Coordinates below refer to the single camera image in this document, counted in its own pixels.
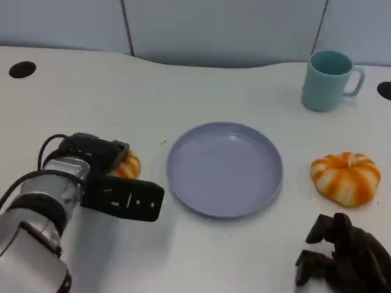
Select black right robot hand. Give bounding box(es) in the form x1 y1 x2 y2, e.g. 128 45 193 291
294 212 391 293

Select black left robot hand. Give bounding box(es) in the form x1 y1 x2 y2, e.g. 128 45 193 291
57 132 131 181

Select orange white toy bread roll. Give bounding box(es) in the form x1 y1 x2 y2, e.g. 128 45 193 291
108 149 142 181
310 151 382 209

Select lilac plate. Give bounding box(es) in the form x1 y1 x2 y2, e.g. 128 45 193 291
166 121 285 219

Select grey partition panel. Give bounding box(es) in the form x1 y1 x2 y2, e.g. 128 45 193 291
313 0 391 67
124 0 327 70
0 0 134 57

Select pale green mug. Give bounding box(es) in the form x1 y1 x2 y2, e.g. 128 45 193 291
301 50 366 113

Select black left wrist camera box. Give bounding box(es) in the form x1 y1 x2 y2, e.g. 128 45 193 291
80 176 166 223

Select black looped hand cable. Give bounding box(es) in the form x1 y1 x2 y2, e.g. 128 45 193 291
37 133 68 172

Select black forearm cable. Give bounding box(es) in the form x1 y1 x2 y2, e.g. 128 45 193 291
0 169 87 212

